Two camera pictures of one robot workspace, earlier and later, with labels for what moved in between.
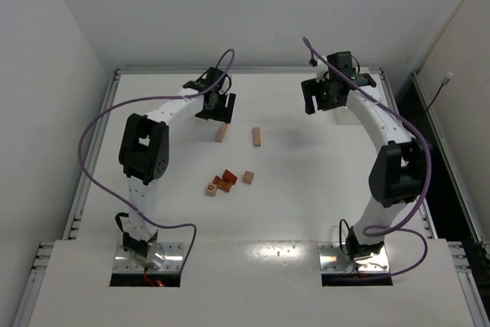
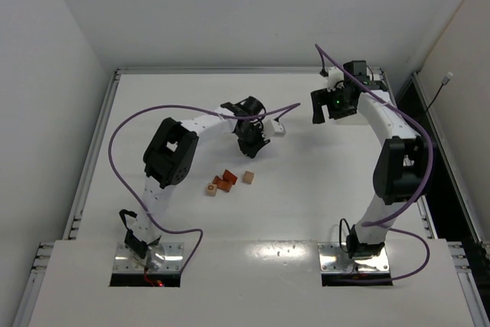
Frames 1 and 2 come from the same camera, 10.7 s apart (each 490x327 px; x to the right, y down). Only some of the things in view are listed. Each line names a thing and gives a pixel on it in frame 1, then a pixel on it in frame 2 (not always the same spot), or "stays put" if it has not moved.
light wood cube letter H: x=248 y=177 stays put
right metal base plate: x=334 y=261 stays put
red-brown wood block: x=222 y=184 stays put
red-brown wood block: x=227 y=175 stays put
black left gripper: x=216 y=113 to x=250 y=139
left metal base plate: x=161 y=256 stays put
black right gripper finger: x=310 y=87 to x=319 y=98
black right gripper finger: x=311 y=104 to x=318 y=116
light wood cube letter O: x=210 y=189 stays put
